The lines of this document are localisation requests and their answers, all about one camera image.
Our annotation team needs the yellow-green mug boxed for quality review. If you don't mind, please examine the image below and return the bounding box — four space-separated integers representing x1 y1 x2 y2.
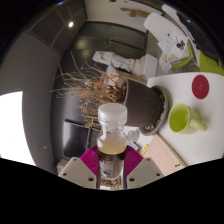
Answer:
167 102 208 135

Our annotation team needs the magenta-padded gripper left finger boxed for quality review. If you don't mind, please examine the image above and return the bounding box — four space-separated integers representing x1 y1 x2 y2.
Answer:
58 145 101 189

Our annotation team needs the stack of papers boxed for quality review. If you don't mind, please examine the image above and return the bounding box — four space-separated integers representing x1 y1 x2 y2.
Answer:
157 31 191 74

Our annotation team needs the white chair with green cushion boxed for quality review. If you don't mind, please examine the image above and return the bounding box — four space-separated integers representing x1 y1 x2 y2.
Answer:
161 3 224 77

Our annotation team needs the cardboard box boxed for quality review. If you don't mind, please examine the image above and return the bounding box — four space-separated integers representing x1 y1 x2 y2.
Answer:
99 64 148 88

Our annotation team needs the dark double door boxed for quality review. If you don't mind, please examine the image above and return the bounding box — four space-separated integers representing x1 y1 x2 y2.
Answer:
71 21 148 61

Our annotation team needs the clear bottle with white cap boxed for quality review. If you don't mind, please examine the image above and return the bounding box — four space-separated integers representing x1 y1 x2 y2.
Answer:
96 102 129 181

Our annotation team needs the white headless statue on pedestal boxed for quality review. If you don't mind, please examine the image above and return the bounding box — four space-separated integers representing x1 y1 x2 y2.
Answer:
92 50 158 80

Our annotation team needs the small flat yellow object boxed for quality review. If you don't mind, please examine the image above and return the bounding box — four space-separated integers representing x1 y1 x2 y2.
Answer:
139 143 150 157

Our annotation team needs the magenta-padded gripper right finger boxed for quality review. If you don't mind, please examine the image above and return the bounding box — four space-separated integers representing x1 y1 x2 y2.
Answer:
123 145 165 190

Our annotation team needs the flat round red coaster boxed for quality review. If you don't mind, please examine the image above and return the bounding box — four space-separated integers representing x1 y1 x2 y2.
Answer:
191 74 211 100

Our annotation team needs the black wall screen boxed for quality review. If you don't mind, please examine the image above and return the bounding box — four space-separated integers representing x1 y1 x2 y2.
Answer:
62 119 92 159

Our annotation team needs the white plastic chair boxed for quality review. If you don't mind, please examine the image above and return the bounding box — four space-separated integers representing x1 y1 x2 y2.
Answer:
143 12 194 71

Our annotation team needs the dried plant in dark pot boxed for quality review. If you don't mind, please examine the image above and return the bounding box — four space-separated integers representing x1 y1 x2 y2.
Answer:
51 51 166 129

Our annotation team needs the wooden figure sculpture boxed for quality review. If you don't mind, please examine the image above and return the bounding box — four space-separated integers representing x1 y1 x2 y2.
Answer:
120 7 151 18

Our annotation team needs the dark round plant saucer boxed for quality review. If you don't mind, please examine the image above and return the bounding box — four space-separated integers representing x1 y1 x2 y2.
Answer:
138 85 170 137

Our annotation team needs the small white cup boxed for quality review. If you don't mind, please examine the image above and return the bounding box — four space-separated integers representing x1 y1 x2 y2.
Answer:
127 129 140 144

